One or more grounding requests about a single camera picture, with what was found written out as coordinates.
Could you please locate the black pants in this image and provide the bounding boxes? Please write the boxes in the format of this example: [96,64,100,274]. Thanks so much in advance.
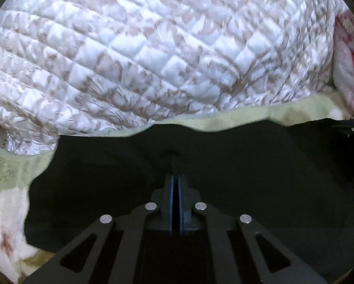
[23,118,354,284]

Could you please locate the pink floral quilt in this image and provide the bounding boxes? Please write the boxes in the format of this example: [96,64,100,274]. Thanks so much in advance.
[332,10,354,119]

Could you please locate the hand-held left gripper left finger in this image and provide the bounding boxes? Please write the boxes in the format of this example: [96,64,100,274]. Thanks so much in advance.
[23,174,174,284]

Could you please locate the floral fleece blanket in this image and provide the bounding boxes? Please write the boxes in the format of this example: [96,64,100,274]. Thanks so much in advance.
[0,90,354,283]

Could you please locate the white beige quilted blanket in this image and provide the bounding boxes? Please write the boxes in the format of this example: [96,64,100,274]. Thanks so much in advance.
[0,0,340,157]

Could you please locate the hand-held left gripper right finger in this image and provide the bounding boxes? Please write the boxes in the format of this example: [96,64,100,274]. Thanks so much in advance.
[178,174,328,284]

